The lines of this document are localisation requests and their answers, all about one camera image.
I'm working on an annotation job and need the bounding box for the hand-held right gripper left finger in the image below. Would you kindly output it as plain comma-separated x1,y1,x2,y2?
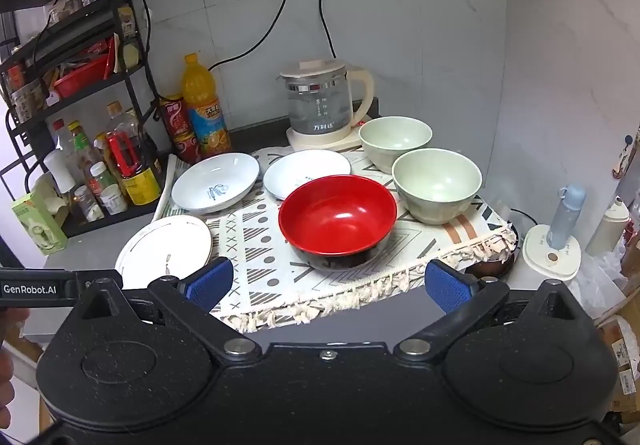
75,256,263,367

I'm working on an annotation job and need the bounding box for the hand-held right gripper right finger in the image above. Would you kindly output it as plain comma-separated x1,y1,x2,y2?
392,259,590,367

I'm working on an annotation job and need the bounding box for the brown-rimmed white plate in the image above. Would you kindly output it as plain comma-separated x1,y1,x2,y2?
115,215,214,291

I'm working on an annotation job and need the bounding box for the large blue-rimmed white plate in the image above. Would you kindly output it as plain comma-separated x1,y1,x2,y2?
171,152,261,215

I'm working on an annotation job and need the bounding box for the dark brown round pot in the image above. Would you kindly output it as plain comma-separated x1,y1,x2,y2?
462,220,519,282

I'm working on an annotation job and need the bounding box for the patterned white plate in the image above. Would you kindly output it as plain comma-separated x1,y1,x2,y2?
152,144,519,334

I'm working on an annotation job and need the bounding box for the green cardboard box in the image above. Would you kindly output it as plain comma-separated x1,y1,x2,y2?
11,189,69,256

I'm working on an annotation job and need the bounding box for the glass jar with white powder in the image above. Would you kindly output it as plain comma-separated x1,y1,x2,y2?
74,185,105,222

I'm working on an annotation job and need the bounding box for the white round appliance base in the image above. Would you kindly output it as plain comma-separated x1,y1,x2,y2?
522,223,584,282

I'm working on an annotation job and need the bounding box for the pale green bowl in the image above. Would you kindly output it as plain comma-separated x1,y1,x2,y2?
391,149,484,226
358,117,434,174

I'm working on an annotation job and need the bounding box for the white plastic jar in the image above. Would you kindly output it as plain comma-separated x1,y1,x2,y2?
100,185,129,216

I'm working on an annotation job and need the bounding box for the red bowl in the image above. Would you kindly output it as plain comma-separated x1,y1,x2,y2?
278,175,399,272

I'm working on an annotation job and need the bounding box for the red drink can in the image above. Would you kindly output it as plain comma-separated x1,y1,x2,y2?
172,133,202,164
160,95,195,140

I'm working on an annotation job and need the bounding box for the light blue bottle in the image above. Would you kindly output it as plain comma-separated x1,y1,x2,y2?
545,183,586,250

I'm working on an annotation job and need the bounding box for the small blue-rimmed white plate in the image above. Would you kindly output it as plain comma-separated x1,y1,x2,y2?
263,150,353,202

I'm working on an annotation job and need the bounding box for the clear plastic bag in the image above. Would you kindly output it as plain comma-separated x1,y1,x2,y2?
572,245,628,311

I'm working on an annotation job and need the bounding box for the black metal shelf rack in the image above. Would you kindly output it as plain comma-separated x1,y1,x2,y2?
0,0,167,240

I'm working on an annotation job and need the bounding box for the orange juice bottle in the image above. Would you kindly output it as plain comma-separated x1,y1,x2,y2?
181,53,233,157

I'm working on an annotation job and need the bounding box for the cream kettle base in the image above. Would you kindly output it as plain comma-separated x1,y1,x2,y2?
286,112,374,151

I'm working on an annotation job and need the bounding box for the cream white bottle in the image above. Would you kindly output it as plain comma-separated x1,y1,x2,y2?
584,197,631,257

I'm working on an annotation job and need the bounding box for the glass jar with metal lid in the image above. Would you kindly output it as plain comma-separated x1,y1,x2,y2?
280,60,375,136

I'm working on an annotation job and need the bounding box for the red plastic basket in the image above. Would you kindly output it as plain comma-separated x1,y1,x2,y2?
52,39,121,98

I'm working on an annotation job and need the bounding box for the row of spice jars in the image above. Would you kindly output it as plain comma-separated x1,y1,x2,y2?
46,0,138,42

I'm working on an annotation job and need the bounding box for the oil bottle with red handle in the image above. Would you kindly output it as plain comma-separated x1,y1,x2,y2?
105,117,164,206

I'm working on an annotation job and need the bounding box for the black power cable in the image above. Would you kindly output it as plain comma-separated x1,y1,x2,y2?
316,0,338,60
206,0,291,73

